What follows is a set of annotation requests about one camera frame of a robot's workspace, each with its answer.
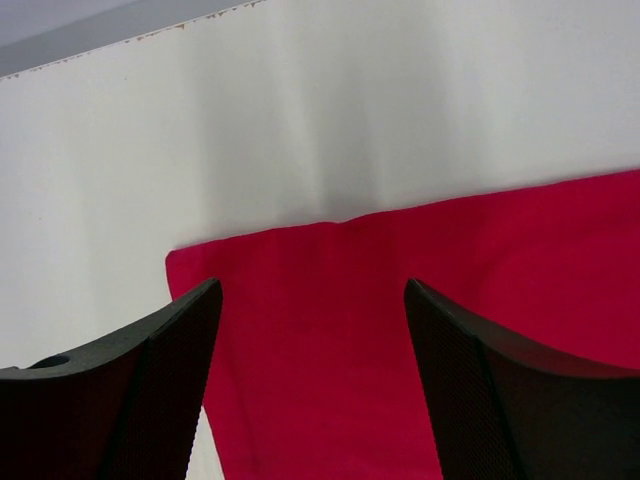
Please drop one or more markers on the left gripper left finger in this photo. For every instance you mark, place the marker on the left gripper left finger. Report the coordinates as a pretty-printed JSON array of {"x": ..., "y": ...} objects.
[{"x": 124, "y": 406}]

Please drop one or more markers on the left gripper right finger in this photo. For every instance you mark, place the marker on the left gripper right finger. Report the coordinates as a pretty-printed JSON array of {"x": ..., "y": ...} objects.
[{"x": 503, "y": 406}]

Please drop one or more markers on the crimson red t shirt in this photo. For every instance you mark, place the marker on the crimson red t shirt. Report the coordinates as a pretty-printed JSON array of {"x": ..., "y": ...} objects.
[{"x": 313, "y": 374}]

